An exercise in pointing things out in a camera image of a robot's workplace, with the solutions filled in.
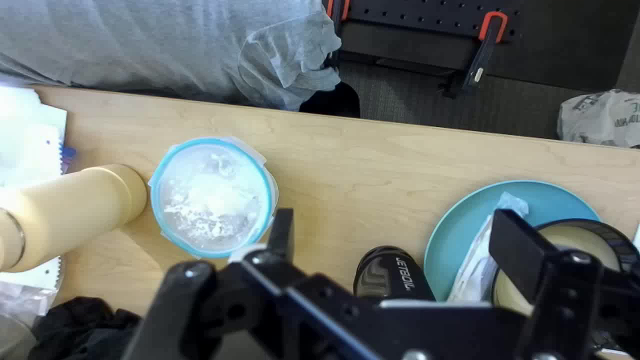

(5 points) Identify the grey fabric bundle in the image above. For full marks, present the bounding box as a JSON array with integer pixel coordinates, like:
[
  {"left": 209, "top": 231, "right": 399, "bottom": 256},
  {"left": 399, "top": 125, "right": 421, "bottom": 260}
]
[{"left": 0, "top": 0, "right": 342, "bottom": 110}]

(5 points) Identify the orange black bar clamp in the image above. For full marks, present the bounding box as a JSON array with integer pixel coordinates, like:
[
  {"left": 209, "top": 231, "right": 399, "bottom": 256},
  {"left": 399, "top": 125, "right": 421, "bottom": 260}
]
[{"left": 460, "top": 9, "right": 508, "bottom": 92}]

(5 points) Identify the black mug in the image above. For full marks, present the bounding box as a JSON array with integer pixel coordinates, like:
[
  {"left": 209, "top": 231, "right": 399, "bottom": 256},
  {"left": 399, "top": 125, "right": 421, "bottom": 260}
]
[{"left": 352, "top": 246, "right": 435, "bottom": 300}]

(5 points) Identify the teal round plate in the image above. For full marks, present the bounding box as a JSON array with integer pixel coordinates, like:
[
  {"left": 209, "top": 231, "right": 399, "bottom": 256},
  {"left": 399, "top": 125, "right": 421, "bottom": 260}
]
[{"left": 422, "top": 180, "right": 600, "bottom": 300}]

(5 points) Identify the crumpled white paper bag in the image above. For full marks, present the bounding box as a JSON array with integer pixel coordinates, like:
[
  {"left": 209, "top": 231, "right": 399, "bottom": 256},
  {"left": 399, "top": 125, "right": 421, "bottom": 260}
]
[{"left": 558, "top": 88, "right": 640, "bottom": 147}]

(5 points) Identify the black cloth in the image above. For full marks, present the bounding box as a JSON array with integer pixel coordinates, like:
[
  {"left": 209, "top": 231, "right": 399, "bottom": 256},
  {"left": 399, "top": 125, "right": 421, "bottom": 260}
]
[{"left": 29, "top": 296, "right": 143, "bottom": 360}]

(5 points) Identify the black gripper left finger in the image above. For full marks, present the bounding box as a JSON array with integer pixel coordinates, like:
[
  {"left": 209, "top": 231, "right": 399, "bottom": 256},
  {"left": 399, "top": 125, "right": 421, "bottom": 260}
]
[{"left": 125, "top": 208, "right": 294, "bottom": 360}]

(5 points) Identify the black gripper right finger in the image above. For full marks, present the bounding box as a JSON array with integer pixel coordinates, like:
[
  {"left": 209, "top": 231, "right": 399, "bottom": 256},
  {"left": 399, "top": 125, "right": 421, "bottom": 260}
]
[{"left": 488, "top": 210, "right": 640, "bottom": 360}]

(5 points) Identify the cream insulated water bottle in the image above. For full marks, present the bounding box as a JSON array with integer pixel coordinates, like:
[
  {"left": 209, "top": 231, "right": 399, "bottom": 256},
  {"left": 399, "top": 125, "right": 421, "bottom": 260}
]
[{"left": 0, "top": 163, "right": 148, "bottom": 271}]

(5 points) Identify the clear plastic wrapper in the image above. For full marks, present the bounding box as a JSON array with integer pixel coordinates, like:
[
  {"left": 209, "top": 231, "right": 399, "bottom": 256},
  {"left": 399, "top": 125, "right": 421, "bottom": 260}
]
[{"left": 449, "top": 191, "right": 530, "bottom": 304}]

